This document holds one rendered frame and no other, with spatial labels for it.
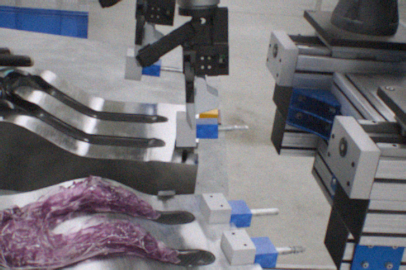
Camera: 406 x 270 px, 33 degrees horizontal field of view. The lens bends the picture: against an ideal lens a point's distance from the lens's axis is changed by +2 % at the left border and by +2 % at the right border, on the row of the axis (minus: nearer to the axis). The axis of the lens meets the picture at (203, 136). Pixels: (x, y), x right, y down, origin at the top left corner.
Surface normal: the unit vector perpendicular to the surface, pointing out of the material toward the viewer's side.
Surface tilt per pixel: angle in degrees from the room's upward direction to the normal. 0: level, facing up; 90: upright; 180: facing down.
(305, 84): 90
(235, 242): 0
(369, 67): 90
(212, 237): 0
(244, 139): 0
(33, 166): 90
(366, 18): 72
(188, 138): 82
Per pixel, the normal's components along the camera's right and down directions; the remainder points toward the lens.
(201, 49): 0.01, 0.30
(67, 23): 0.23, 0.46
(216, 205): 0.12, -0.90
